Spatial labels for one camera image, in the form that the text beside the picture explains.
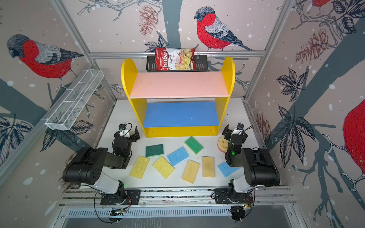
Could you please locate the blue sponge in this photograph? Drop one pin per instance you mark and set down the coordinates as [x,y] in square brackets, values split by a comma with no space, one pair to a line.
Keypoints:
[177,156]
[226,170]

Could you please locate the black wire basket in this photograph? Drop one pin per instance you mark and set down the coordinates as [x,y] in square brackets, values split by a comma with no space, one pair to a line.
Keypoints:
[201,63]

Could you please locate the light green sponge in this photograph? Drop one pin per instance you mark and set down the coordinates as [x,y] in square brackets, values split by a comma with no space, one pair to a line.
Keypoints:
[193,145]

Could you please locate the blue sponge right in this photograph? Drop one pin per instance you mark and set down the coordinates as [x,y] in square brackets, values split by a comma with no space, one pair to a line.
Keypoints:
[226,170]

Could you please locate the red cassava chips bag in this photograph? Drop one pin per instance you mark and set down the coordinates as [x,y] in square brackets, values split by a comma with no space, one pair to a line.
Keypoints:
[174,59]

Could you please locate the orange yellow sponge tilted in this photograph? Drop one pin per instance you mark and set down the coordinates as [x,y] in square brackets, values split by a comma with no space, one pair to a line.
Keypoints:
[190,171]

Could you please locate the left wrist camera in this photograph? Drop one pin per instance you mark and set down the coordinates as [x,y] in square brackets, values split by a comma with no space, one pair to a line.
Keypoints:
[124,133]

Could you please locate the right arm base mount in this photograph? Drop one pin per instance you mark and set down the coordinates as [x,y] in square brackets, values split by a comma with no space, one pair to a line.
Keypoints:
[228,196]

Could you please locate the dark green sponge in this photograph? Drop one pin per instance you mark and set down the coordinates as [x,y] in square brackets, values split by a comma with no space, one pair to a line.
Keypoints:
[154,150]

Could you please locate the tan sponge upright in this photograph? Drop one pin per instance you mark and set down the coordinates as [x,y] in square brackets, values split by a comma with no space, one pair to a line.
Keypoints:
[208,168]

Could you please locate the yellow sponge far left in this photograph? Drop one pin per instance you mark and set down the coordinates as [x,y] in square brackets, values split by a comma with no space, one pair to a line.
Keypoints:
[139,167]

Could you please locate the blue sponge centre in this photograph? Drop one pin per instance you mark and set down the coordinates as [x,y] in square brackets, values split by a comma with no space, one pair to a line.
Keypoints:
[177,156]

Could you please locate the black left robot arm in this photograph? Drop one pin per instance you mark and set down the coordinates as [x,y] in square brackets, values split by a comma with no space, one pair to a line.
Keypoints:
[87,166]

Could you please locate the round smiley face sponge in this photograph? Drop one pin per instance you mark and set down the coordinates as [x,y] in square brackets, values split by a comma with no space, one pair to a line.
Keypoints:
[222,144]

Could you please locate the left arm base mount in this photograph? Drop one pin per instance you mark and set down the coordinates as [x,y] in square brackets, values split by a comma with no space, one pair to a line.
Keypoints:
[122,197]

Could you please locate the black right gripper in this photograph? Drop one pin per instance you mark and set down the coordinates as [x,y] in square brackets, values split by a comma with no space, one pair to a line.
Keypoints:
[234,134]

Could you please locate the aluminium rail frame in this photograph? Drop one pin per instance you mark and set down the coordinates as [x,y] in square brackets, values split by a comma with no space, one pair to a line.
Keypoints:
[180,197]

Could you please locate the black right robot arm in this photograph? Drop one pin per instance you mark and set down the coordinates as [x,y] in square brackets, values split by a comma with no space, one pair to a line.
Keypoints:
[257,163]

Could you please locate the yellow shelf unit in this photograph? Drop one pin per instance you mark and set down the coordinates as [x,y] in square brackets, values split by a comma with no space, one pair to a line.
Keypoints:
[179,104]

